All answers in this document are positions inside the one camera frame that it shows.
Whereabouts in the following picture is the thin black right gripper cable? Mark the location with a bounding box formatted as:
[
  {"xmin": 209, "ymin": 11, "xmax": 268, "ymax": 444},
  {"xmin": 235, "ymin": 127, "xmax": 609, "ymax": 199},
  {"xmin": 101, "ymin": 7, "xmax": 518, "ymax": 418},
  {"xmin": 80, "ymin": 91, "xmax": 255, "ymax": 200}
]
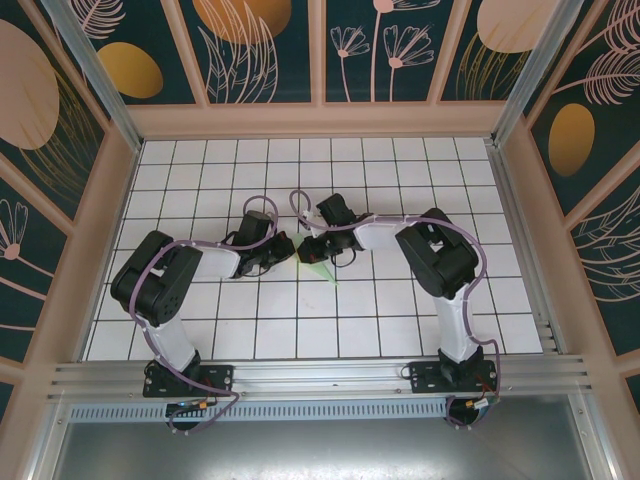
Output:
[{"xmin": 329, "ymin": 248, "xmax": 357, "ymax": 270}]

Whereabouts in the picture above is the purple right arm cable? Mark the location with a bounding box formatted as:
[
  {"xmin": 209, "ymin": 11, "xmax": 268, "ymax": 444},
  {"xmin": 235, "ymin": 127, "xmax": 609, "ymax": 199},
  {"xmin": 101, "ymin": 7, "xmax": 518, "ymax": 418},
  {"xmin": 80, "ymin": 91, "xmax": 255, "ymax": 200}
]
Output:
[{"xmin": 289, "ymin": 188, "xmax": 503, "ymax": 430}]

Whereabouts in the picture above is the grey sheet metal panel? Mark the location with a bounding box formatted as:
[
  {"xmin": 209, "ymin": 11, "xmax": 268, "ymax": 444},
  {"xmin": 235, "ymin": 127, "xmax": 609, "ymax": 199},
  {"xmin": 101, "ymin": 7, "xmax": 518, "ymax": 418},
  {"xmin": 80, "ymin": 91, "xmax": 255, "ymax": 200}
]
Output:
[{"xmin": 49, "ymin": 394, "xmax": 616, "ymax": 480}]

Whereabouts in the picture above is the aluminium mounting rail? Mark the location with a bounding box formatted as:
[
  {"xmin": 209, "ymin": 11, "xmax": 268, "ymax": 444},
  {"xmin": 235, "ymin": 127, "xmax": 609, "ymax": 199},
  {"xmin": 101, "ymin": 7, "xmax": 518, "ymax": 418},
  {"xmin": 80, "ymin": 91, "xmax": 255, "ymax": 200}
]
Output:
[{"xmin": 47, "ymin": 354, "xmax": 594, "ymax": 404}]

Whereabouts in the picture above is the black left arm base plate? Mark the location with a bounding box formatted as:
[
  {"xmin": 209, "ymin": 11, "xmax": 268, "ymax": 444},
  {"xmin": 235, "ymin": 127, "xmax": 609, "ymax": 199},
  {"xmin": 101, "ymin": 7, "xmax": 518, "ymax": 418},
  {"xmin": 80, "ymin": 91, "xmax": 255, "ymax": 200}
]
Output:
[{"xmin": 143, "ymin": 364, "xmax": 235, "ymax": 399}]

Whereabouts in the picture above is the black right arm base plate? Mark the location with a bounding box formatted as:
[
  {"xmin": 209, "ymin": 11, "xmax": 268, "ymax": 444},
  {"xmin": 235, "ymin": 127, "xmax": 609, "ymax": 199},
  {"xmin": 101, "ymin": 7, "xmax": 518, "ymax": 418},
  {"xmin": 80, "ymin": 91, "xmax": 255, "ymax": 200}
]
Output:
[{"xmin": 408, "ymin": 360, "xmax": 499, "ymax": 396}]

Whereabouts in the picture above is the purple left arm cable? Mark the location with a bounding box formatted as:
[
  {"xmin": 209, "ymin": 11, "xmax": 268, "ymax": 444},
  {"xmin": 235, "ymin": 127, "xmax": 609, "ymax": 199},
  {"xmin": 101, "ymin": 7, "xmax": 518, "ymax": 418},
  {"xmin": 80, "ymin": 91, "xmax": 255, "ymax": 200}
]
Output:
[{"xmin": 128, "ymin": 193, "xmax": 281, "ymax": 435}]

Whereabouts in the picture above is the slotted grey cable duct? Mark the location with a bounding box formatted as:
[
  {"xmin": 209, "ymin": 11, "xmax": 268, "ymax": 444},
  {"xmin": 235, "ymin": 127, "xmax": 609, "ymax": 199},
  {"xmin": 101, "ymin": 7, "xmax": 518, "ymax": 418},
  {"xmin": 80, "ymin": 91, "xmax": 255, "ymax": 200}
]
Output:
[{"xmin": 69, "ymin": 399, "xmax": 451, "ymax": 421}]

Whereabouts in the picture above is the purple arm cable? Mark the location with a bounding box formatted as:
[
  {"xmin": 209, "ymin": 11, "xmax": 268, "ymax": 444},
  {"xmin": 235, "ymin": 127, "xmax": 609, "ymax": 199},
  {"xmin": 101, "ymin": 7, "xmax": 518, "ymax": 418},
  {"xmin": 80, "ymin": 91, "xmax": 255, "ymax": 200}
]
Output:
[
  {"xmin": 128, "ymin": 193, "xmax": 281, "ymax": 435},
  {"xmin": 289, "ymin": 188, "xmax": 503, "ymax": 430}
]

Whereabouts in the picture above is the aluminium corner post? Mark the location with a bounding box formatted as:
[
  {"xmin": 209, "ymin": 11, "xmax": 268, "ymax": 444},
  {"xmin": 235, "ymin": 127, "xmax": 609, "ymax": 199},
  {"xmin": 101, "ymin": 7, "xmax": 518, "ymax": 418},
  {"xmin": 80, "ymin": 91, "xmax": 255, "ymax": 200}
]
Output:
[
  {"xmin": 42, "ymin": 0, "xmax": 144, "ymax": 151},
  {"xmin": 490, "ymin": 0, "xmax": 599, "ymax": 147}
]

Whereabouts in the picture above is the aluminium side rail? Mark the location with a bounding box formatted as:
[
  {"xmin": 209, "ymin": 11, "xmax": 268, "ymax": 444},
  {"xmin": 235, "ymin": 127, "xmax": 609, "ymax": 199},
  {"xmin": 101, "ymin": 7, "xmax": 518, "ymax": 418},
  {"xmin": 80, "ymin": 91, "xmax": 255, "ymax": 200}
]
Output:
[{"xmin": 487, "ymin": 139, "xmax": 571, "ymax": 357}]

